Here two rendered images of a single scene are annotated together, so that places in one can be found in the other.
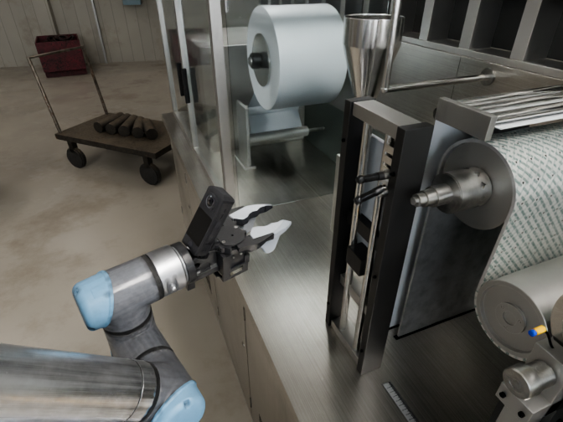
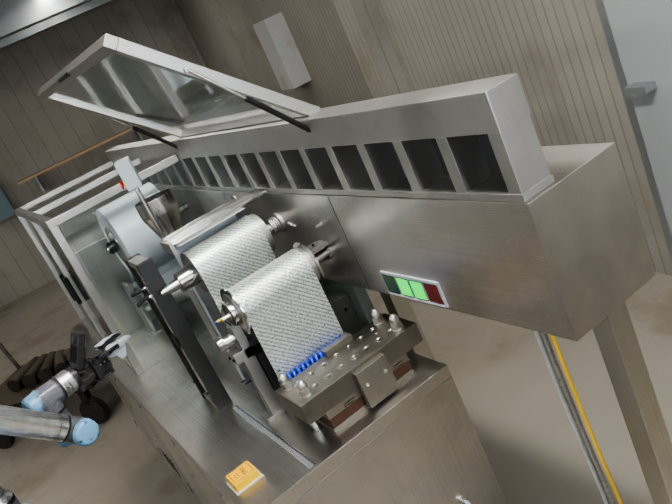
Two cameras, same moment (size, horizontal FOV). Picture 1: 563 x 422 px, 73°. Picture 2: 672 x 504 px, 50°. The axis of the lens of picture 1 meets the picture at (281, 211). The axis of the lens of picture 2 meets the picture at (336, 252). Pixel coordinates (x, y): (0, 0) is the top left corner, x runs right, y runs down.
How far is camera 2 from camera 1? 1.75 m
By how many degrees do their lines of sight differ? 14
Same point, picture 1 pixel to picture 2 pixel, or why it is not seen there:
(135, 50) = (30, 275)
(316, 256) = not seen: hidden behind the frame
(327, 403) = (197, 431)
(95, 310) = (33, 404)
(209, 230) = (77, 352)
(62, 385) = (25, 413)
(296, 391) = (179, 435)
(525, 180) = (200, 261)
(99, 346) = not seen: outside the picture
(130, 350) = not seen: hidden behind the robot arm
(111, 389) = (47, 417)
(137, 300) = (53, 396)
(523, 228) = (219, 281)
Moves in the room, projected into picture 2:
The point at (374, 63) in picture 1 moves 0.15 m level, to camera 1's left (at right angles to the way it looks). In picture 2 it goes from (163, 223) to (125, 242)
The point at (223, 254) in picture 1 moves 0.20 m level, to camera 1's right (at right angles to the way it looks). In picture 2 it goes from (92, 364) to (152, 335)
